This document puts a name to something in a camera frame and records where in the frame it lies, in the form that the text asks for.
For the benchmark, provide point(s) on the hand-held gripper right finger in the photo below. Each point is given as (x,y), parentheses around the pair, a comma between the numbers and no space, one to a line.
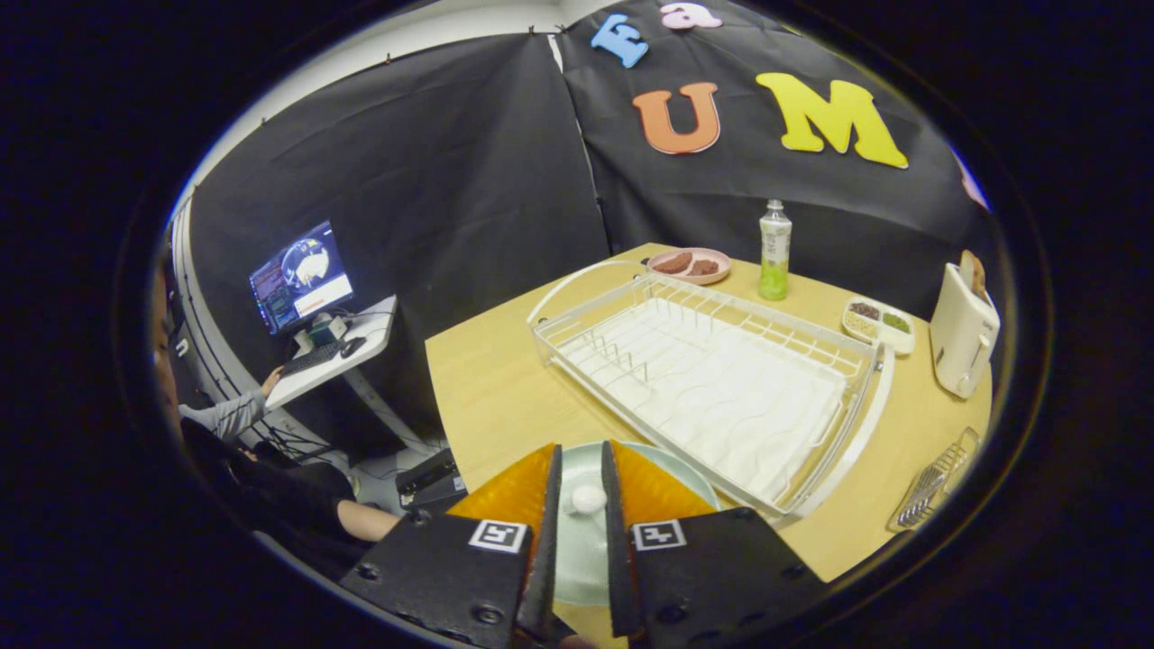
(616,559)

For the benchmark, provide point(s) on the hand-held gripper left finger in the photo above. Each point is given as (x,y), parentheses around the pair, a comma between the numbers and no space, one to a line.
(544,577)

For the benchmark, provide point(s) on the pale green plate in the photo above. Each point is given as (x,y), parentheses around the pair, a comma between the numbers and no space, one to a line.
(581,559)

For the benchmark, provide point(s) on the pink plate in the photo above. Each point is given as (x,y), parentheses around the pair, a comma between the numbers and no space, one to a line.
(690,279)

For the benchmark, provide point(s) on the black box device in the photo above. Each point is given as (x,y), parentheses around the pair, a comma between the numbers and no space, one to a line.
(431,478)

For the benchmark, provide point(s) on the black computer mouse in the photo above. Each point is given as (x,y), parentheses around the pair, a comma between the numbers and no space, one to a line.
(352,347)

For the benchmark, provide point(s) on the white side desk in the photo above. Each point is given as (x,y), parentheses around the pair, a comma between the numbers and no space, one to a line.
(374,329)

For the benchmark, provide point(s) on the black keyboard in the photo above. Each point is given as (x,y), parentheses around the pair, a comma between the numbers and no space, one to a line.
(313,358)

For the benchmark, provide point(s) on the clear bottle with green liquid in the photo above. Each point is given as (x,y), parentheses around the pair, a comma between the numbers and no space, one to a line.
(774,257)

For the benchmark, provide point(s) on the white divided grain tray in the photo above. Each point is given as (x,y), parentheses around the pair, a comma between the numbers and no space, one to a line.
(879,338)

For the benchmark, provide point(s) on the computer monitor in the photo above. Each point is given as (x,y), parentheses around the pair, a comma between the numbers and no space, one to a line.
(302,275)

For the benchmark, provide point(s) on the cream white toaster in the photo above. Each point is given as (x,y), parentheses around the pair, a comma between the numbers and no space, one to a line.
(960,333)

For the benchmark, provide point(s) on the brown bread slice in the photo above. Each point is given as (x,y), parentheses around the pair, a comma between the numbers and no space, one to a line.
(967,270)
(982,287)

